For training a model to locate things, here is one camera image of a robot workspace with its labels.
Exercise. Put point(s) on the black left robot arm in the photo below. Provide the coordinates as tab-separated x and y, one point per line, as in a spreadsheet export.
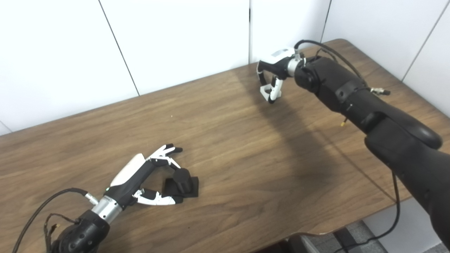
82	233

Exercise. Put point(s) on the black peg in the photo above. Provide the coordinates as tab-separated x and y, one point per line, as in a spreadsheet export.
182	181

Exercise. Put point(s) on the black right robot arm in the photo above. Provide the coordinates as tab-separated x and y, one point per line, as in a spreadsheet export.
386	119

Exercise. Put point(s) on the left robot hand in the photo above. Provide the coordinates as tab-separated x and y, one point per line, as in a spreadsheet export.
130	179

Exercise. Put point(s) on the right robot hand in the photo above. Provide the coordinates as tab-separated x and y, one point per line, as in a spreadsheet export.
279	61

